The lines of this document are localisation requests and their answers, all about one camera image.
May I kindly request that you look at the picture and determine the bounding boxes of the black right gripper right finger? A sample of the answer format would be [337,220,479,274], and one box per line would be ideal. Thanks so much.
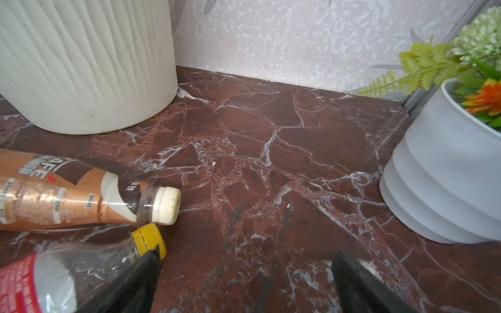
[331,252,416,313]

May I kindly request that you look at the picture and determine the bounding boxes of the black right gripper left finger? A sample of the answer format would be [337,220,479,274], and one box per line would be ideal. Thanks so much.
[78,246,161,312]

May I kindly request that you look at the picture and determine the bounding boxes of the clear bottle red label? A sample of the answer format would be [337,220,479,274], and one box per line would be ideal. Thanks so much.
[1,224,167,312]

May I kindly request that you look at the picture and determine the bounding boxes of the brown coffee drink bottle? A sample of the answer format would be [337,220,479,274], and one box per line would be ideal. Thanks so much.
[1,149,181,232]

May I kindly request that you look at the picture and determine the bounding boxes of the white ribbed trash bin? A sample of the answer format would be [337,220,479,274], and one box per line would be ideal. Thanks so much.
[1,1,177,135]

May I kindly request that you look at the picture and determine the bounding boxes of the white ribbed flower pot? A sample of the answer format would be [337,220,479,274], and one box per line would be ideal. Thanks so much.
[380,79,500,244]

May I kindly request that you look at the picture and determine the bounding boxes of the artificial green flower plant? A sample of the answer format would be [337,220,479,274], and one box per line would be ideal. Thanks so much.
[358,7,500,131]

